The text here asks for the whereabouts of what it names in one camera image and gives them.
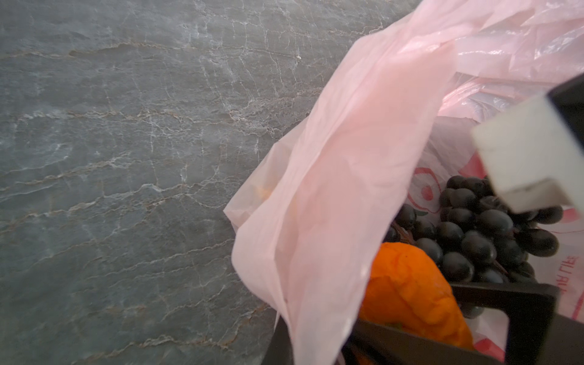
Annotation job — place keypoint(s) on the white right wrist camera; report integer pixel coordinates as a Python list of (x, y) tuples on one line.
[(533, 152)]

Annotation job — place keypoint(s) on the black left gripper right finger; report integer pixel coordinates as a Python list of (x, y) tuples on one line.
[(537, 334)]

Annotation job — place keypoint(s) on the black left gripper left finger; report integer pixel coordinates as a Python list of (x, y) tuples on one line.
[(280, 351)]

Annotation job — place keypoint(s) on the orange fake tangerine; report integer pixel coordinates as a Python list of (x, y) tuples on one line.
[(407, 291)]

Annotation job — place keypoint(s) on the pink plastic bag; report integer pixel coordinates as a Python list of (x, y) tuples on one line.
[(432, 94)]

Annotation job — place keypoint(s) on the dark fake grape bunch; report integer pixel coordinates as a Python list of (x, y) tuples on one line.
[(478, 238)]

